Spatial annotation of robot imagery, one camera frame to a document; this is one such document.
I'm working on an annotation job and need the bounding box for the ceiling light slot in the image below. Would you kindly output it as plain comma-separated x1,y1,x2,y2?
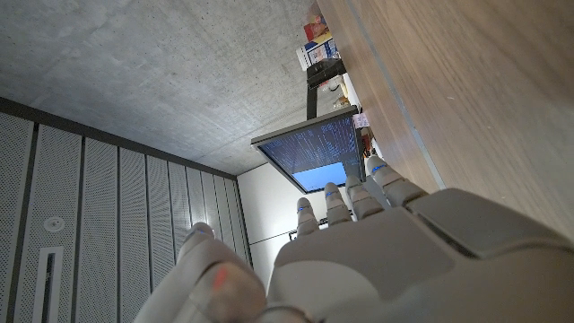
31,245,65,323

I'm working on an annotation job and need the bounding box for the round ceiling sensor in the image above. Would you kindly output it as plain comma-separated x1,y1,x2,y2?
43,215,66,233

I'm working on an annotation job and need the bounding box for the computer monitor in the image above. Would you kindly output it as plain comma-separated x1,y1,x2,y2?
250,105,367,194

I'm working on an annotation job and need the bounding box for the white wipes canister blue label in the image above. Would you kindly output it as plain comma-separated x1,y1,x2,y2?
295,38,341,72

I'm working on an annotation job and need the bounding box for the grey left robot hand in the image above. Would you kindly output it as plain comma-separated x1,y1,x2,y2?
134,154,574,323

